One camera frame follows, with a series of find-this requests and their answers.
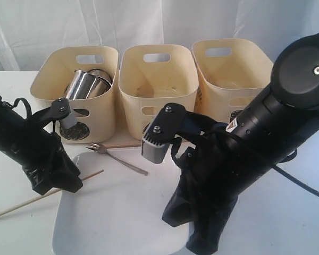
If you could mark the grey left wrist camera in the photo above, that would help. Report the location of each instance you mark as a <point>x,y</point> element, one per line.
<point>62,111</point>

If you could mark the cream bin with circle mark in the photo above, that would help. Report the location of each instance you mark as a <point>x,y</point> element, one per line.
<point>58,71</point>

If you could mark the steel mug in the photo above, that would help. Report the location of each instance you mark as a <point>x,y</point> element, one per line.
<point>102,74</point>

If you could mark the cream bin with square mark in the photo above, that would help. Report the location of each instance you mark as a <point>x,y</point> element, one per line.
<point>231,73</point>

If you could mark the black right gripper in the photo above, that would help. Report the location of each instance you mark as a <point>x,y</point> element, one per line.
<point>197,198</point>

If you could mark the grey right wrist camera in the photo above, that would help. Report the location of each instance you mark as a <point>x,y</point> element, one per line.
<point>161,132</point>

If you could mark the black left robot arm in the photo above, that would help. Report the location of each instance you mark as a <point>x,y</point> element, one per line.
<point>40,153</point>

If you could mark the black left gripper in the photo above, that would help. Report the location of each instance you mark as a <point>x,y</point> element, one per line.
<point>54,169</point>

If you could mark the steel mug sideways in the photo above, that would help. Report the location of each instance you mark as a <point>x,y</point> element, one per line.
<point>85,85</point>

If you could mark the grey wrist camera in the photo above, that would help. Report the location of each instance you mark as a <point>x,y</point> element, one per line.
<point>161,132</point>
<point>62,111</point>

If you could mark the white square plate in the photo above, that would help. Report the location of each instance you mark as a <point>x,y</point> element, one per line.
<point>118,211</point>

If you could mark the wooden chopstick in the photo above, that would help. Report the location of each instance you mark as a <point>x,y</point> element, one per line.
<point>127,145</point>
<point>48,194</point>

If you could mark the small steel fork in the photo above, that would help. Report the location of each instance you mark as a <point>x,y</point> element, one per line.
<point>101,149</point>

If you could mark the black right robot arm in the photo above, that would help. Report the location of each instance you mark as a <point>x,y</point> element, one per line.
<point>267,132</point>

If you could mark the cream bin with triangle mark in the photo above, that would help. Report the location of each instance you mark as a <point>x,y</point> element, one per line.
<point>152,76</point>

